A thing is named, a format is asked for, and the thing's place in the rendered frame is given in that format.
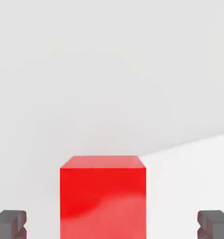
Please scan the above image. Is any small red cube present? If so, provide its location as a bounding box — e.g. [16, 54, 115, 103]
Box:
[60, 155, 147, 239]

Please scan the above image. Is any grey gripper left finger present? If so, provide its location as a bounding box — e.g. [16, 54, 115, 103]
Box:
[0, 210, 28, 239]

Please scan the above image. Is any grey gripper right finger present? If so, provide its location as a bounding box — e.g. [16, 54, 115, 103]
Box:
[197, 210, 224, 239]

